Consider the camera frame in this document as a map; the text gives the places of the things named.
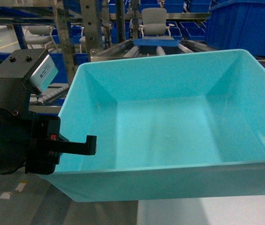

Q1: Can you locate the blue plastic bin right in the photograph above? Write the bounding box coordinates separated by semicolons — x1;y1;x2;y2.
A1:
205;0;265;56

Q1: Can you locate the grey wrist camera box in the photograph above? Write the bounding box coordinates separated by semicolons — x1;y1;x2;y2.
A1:
20;49;58;94

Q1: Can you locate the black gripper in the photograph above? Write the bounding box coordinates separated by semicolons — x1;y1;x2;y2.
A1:
25;114;97;175

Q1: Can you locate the grey office chair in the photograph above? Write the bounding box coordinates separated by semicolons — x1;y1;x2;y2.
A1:
138;7;174;40

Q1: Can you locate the teal plastic bin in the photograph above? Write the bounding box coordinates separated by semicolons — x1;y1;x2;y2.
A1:
43;50;265;202

